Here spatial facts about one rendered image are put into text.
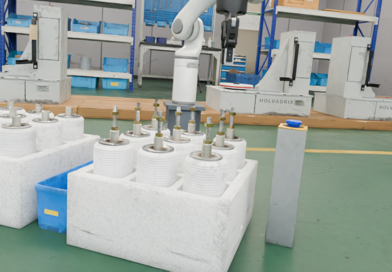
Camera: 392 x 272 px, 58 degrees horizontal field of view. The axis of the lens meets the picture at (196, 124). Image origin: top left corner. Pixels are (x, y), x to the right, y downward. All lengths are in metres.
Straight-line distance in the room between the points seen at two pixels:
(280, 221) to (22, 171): 0.67
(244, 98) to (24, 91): 1.70
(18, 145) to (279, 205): 0.70
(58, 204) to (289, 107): 2.44
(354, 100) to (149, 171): 2.80
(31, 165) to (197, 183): 0.47
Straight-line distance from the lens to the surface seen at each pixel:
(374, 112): 3.57
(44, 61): 2.94
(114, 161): 0.86
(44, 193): 1.00
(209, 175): 0.77
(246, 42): 7.32
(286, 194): 0.96
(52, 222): 1.02
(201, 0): 1.29
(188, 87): 1.34
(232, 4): 0.86
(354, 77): 3.49
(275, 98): 3.07
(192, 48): 1.36
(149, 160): 0.80
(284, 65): 3.27
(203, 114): 2.83
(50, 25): 2.93
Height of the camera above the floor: 0.45
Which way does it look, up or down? 10 degrees down
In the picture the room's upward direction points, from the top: 4 degrees clockwise
